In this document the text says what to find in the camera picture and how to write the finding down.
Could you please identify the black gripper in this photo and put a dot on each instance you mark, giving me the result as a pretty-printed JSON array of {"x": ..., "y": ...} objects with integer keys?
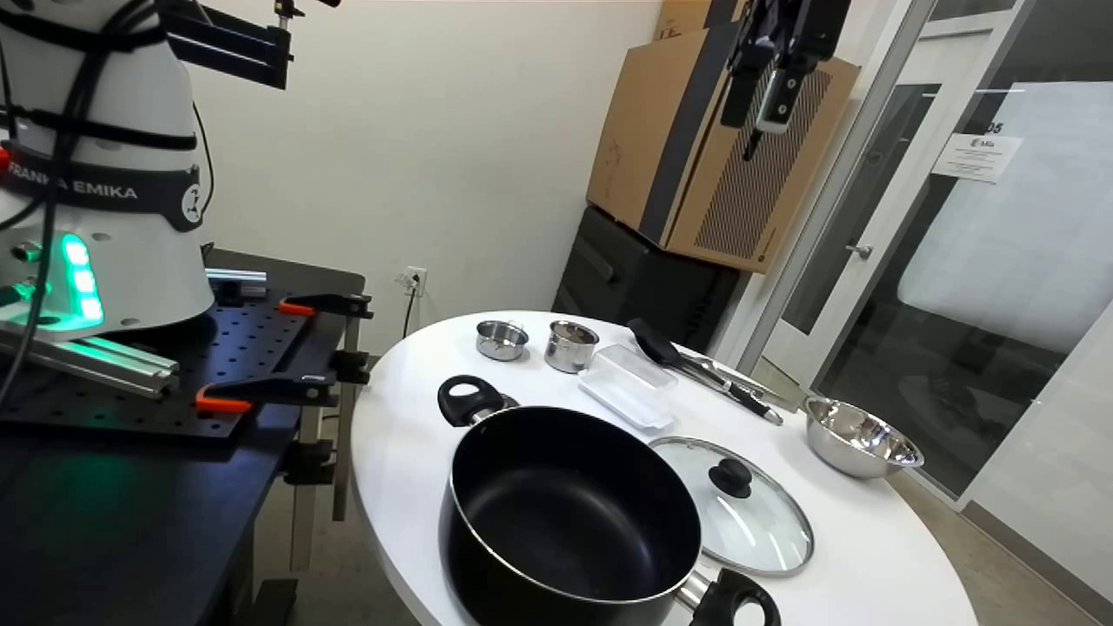
[{"x": 818, "y": 30}]

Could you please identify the glass lid with black knob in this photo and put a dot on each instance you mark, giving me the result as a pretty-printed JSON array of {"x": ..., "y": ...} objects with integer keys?
[{"x": 767, "y": 532}]

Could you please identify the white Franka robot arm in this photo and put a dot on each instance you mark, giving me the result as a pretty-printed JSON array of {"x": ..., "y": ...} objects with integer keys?
[{"x": 127, "y": 254}]

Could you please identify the small tall steel pot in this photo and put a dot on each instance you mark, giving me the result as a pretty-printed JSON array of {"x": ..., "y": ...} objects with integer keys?
[{"x": 572, "y": 346}]

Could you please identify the small shallow steel pot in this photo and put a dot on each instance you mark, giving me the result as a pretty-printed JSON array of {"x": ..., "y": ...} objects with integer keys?
[{"x": 500, "y": 340}]

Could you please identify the large black cooking pot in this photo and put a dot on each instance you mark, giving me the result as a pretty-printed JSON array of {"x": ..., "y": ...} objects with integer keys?
[{"x": 557, "y": 522}]

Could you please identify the large cardboard box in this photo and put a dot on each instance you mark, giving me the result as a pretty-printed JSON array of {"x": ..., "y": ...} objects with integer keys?
[{"x": 648, "y": 140}]

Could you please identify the white door sign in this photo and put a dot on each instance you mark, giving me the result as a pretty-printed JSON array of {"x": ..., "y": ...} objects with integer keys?
[{"x": 978, "y": 156}]

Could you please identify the black drawer cabinet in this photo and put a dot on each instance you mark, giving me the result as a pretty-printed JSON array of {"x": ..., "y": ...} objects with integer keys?
[{"x": 626, "y": 281}]

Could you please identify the clear plastic container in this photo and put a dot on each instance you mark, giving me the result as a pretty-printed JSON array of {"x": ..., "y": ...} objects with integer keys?
[{"x": 626, "y": 401}]

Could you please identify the steel mixing bowl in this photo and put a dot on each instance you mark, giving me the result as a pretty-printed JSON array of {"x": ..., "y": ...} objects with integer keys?
[{"x": 858, "y": 438}]

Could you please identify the black clamp with orange grip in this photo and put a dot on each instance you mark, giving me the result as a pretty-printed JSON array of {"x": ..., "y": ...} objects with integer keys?
[
  {"x": 331, "y": 305},
  {"x": 265, "y": 390}
]

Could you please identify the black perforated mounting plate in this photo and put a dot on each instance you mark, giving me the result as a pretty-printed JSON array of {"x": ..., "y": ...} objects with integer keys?
[{"x": 237, "y": 348}]

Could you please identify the black robot table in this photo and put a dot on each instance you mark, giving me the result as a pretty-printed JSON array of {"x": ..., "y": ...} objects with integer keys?
[{"x": 116, "y": 522}]

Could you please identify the white wall outlet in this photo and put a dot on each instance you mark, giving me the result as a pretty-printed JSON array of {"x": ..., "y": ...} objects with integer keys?
[{"x": 413, "y": 276}]

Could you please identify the black exterior camera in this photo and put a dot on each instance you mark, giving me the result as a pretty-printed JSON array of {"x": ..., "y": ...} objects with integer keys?
[{"x": 230, "y": 44}]

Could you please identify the aluminium rail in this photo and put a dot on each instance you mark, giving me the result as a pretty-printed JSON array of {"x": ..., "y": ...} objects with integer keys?
[{"x": 106, "y": 363}]

